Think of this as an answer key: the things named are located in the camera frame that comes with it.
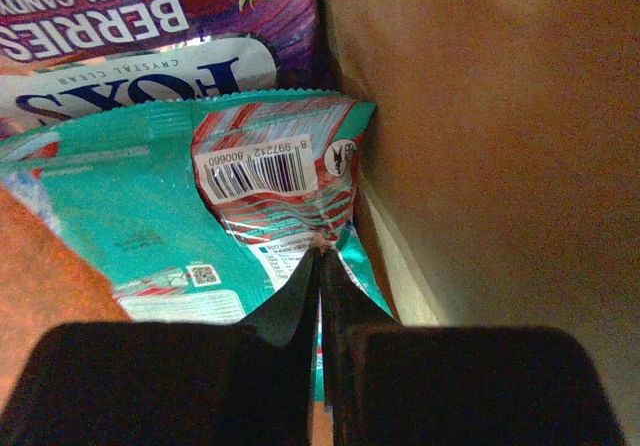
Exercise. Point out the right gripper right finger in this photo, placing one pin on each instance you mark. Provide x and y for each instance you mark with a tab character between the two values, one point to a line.
391	384

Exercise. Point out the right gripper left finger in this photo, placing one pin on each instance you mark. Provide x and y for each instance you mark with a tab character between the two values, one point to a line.
153	383

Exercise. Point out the teal candy packet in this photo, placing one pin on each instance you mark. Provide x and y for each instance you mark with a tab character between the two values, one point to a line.
185	211

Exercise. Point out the red paper bag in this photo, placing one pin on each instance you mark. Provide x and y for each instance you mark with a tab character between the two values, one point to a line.
502	165

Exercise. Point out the purple berries candy packet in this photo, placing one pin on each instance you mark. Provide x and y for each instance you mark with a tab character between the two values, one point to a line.
63	59

